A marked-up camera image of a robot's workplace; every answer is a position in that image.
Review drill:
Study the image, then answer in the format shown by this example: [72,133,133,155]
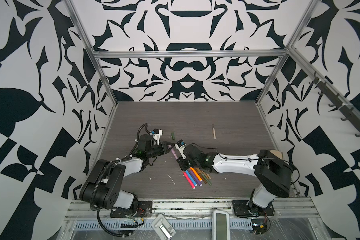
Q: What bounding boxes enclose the orange marker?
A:
[190,168,203,182]

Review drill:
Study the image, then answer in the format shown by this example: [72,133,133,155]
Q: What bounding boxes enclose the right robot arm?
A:
[175,142,296,209]

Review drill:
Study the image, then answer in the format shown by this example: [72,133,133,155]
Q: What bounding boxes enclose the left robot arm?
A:
[79,134,175,211]

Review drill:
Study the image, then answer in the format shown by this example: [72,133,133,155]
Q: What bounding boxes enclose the red pink marker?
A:
[184,172,196,189]

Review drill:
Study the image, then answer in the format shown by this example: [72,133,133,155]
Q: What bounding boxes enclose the purple marker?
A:
[188,168,203,187]

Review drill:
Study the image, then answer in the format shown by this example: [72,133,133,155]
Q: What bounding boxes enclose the black hook rail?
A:
[309,72,360,138]

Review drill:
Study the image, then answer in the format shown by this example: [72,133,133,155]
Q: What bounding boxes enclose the olive green marker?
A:
[201,172,212,186]

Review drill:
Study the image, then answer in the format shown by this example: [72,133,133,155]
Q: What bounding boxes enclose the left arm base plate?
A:
[110,201,153,218]

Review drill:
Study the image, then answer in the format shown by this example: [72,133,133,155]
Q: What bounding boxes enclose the green lit circuit board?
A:
[251,218,271,236]

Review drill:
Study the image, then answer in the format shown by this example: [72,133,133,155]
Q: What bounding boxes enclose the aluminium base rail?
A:
[64,198,320,221]

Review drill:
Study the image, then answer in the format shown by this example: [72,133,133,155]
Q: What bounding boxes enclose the left circuit board wires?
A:
[119,217,145,230]

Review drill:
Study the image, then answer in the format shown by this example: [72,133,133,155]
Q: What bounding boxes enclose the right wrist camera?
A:
[175,140,186,160]

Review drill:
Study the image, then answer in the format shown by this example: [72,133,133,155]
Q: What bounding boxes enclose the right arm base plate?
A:
[232,200,274,218]

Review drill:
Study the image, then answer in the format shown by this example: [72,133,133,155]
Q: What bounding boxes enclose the white tablet device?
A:
[212,210,231,240]

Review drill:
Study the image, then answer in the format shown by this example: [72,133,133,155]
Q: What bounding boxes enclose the blue marker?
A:
[185,171,198,187]

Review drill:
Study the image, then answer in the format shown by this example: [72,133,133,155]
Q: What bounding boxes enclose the white clamp device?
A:
[151,214,176,240]

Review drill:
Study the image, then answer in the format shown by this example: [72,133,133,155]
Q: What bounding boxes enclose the pink pen body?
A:
[171,149,180,163]

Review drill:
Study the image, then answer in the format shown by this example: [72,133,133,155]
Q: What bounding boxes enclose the beige sponge block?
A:
[272,150,284,160]

